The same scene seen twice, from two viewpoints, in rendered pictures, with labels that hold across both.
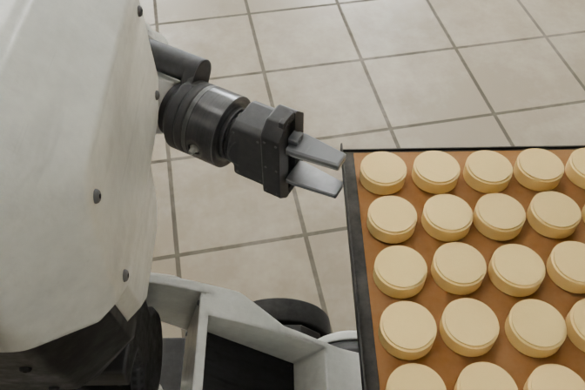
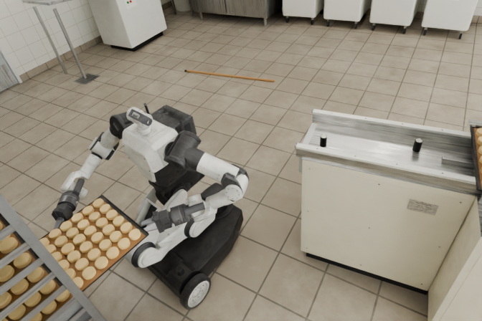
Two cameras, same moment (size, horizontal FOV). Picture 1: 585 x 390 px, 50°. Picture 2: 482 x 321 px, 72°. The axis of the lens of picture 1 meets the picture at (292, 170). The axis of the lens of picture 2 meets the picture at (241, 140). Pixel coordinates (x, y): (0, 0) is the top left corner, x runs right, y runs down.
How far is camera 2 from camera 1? 1.68 m
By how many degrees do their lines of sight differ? 84
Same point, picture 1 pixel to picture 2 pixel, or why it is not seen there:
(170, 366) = (205, 251)
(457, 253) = (109, 229)
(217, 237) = (254, 311)
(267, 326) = not seen: hidden behind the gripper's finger
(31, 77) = (130, 137)
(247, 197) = not seen: outside the picture
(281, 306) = (191, 284)
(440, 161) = (123, 243)
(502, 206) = (105, 244)
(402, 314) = (112, 213)
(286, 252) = not seen: outside the picture
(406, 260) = (117, 221)
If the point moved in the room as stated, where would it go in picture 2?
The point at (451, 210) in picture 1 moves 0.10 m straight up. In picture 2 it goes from (115, 236) to (106, 221)
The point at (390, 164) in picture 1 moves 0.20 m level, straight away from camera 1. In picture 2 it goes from (133, 234) to (150, 267)
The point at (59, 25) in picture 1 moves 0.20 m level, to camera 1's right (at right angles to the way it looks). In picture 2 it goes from (135, 142) to (96, 167)
